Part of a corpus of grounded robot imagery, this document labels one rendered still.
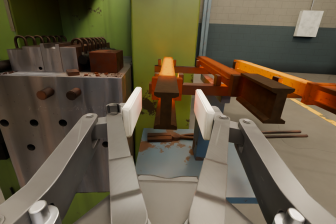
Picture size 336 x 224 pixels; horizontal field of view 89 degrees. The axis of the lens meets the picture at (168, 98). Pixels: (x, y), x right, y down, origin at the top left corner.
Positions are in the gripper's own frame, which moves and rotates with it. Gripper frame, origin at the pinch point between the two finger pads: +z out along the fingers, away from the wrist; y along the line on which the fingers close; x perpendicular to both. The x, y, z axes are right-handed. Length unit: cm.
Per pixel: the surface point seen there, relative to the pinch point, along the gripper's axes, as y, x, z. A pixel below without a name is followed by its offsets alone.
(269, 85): 11.5, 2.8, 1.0
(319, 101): 23.1, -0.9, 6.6
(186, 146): 6.9, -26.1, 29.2
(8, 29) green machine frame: -58, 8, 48
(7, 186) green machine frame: -78, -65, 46
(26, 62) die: -44, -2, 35
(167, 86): -0.2, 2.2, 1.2
